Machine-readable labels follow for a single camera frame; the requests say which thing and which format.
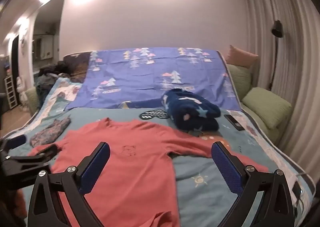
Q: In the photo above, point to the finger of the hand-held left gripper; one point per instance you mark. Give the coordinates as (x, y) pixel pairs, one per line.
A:
(42, 153)
(15, 141)

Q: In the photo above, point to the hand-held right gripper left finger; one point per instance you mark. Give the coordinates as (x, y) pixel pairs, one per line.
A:
(96, 167)

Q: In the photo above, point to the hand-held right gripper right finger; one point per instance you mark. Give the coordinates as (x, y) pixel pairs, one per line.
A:
(226, 169)

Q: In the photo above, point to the pink long-sleeved shirt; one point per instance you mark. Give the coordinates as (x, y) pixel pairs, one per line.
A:
(140, 167)

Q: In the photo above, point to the pile of dark clothes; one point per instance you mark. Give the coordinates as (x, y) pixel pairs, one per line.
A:
(50, 76)

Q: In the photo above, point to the folded floral garment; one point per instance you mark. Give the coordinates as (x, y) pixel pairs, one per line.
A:
(50, 131)

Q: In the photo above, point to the green cushion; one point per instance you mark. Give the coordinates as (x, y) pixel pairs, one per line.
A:
(32, 99)

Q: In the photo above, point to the black phone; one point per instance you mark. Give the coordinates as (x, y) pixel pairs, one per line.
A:
(233, 121)

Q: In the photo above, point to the white shelf rack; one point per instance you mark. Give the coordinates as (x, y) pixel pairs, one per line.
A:
(10, 91)

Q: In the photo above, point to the navy star fleece garment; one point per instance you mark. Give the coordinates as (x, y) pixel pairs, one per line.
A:
(190, 111)

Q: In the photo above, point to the large green pillow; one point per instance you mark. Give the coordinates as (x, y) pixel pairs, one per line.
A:
(267, 105)

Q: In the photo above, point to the black white zigzag eye mask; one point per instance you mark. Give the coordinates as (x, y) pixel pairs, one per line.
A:
(152, 114)

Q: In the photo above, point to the small green pillow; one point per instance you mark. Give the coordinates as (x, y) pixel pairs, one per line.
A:
(238, 79)

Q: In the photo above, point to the brown patterned blanket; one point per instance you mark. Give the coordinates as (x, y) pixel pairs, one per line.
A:
(77, 64)

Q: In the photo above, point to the blue tree-print sheet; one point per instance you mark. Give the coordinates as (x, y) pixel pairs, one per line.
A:
(150, 74)

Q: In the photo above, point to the pink pillow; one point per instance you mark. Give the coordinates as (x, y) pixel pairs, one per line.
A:
(241, 55)

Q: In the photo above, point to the beige curtain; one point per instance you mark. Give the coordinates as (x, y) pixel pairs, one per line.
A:
(295, 66)

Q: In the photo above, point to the black floor lamp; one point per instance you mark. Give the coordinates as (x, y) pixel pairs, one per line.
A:
(277, 29)

